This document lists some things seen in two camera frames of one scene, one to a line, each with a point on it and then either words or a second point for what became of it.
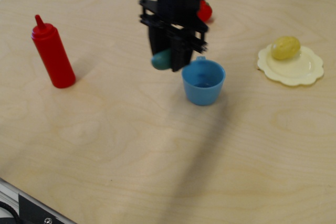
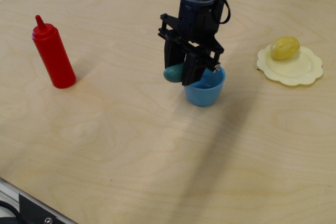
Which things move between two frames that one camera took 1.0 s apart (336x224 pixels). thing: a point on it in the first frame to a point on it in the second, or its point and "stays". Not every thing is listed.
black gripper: [173, 23] to [193, 31]
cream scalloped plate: [303, 68] stays
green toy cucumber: [162, 60] to [174, 73]
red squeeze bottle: [49, 45] stays
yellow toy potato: [285, 48] stays
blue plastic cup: [203, 79] stays
